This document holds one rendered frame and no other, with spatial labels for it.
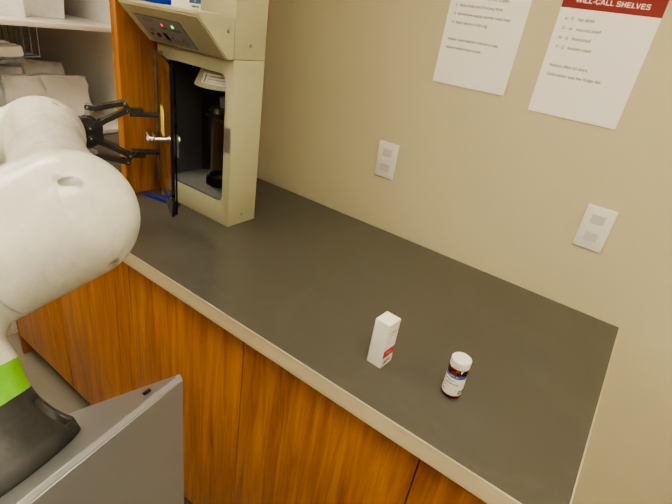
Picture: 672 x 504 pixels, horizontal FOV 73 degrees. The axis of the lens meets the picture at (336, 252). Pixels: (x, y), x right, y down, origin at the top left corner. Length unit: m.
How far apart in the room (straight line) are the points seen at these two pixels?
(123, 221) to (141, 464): 0.23
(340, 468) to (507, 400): 0.37
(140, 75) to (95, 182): 1.13
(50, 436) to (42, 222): 0.19
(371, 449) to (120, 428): 0.61
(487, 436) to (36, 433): 0.68
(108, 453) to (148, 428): 0.04
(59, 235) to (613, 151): 1.18
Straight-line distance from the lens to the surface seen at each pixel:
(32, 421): 0.50
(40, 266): 0.46
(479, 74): 1.38
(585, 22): 1.32
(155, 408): 0.47
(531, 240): 1.40
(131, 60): 1.55
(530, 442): 0.93
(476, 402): 0.95
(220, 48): 1.25
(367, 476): 1.03
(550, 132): 1.33
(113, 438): 0.45
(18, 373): 0.52
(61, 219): 0.45
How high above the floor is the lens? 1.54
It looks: 27 degrees down
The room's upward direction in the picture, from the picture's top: 9 degrees clockwise
